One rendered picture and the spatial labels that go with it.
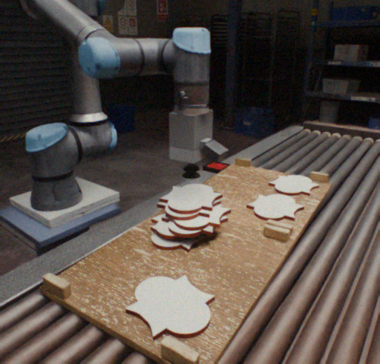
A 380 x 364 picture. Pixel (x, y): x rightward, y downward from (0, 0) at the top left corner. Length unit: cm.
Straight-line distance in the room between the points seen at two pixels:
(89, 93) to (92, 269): 55
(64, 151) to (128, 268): 46
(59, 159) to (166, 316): 60
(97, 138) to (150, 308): 62
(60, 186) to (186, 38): 58
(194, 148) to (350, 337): 44
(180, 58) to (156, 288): 44
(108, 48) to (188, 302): 48
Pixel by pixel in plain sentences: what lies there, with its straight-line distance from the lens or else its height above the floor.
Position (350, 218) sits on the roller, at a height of 92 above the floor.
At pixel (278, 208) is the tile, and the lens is 94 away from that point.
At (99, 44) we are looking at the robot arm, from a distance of 70.
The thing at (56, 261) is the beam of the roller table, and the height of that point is 92.
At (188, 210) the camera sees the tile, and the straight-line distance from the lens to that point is 76.
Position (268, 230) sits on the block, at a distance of 82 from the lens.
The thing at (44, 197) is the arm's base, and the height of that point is 94.
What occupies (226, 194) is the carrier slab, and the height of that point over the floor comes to 94.
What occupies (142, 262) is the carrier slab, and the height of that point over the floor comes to 94.
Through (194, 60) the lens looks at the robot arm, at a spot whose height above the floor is 132.
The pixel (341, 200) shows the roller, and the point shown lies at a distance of 113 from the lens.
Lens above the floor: 136
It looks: 21 degrees down
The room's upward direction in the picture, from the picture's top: straight up
